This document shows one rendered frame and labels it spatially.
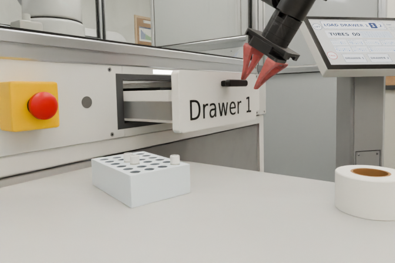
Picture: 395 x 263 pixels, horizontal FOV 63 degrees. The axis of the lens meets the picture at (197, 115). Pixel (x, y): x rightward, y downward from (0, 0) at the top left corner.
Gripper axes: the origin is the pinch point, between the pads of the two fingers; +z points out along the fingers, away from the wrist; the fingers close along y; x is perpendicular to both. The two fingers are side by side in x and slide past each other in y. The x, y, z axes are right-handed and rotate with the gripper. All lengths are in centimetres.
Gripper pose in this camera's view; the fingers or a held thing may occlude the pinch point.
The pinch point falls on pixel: (251, 80)
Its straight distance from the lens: 68.4
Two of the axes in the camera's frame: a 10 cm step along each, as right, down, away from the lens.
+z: -4.3, 8.1, 4.0
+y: -6.7, -5.8, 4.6
